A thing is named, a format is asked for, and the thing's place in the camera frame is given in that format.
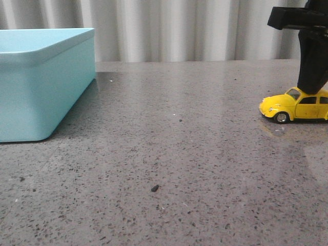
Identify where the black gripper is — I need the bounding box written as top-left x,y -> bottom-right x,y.
268,0 -> 327,94

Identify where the small black debris piece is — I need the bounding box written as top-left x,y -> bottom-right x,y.
151,184 -> 159,192

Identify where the yellow toy beetle car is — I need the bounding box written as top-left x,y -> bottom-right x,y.
259,87 -> 327,124

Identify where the grey pleated curtain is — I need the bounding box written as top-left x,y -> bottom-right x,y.
1,1 -> 305,62

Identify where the light blue storage box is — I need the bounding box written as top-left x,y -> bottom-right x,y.
1,28 -> 95,142

